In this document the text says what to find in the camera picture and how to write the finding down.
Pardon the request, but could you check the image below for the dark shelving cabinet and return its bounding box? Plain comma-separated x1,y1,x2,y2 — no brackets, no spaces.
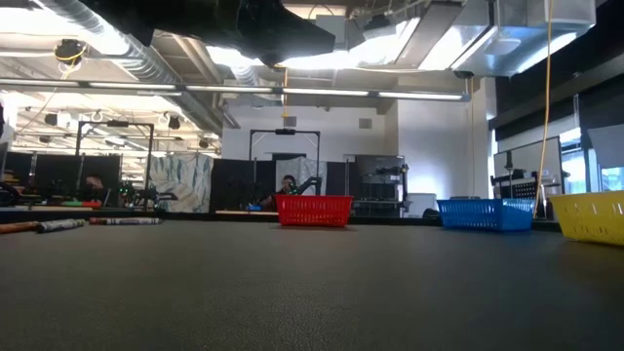
354,154,409,218

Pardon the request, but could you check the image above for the black yellow cord reel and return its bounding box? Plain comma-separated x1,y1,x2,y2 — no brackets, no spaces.
53,38,89,67

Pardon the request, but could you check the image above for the black table mat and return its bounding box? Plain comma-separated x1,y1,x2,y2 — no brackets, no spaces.
0,216,624,351

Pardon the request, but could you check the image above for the white crayon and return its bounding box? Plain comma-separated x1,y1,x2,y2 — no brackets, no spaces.
104,216,163,226

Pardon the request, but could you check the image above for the white box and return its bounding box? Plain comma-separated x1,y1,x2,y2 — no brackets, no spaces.
406,192,439,219

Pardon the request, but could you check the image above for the black table frame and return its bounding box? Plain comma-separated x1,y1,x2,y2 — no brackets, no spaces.
0,207,562,230

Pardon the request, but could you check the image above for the large spiral air duct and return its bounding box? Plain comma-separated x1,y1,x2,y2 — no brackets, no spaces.
38,0,230,136

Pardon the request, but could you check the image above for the blue white patterned curtain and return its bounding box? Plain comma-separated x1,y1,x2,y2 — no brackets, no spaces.
275,156,328,196
148,153,215,214

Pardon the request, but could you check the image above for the blue plastic basket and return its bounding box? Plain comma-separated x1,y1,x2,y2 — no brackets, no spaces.
436,198,536,232

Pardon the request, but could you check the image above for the grey display board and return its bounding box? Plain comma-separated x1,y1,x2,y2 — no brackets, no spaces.
492,135,565,196

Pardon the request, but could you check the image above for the yellow hanging cable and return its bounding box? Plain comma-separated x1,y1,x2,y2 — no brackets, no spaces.
532,0,555,219

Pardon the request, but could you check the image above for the black equipment cart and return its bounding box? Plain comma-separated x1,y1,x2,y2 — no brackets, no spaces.
490,168,562,218

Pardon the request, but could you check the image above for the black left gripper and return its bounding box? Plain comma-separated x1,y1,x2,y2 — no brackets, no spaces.
194,0,337,68

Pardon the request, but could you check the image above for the grey crayon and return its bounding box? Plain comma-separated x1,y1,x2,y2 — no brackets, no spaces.
37,218,87,234

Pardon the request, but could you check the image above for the red plastic basket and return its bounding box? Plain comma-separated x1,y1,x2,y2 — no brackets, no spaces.
275,194,354,227

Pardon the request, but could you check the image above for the black camera rig frame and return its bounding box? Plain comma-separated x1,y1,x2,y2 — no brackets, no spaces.
75,120,155,211
249,128,322,196

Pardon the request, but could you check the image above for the yellow plastic basket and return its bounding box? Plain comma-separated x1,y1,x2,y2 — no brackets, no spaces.
549,190,624,247

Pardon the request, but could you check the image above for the grey ceiling equipment box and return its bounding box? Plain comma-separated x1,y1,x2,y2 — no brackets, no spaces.
315,13,350,45

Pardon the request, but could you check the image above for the black partition panel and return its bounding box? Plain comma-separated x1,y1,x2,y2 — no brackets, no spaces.
209,158,277,214
4,151,122,201

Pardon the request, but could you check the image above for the long ceiling light strip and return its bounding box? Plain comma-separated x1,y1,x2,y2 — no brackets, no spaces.
0,77,472,102

